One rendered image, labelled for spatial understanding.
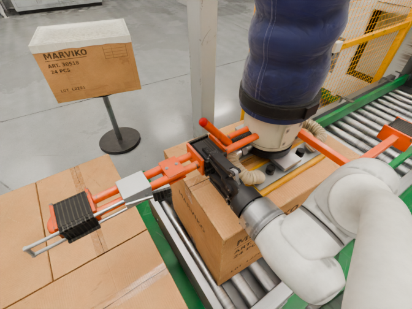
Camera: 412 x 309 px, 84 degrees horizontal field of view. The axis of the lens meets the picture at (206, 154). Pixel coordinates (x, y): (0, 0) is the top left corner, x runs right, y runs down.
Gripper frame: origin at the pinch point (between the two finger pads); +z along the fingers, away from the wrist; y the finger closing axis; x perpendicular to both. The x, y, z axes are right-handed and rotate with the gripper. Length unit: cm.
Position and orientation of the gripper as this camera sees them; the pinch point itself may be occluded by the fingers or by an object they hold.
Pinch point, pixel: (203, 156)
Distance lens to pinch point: 64.7
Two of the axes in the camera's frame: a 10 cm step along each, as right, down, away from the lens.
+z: -5.5, -6.0, 5.8
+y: 0.0, 7.0, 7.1
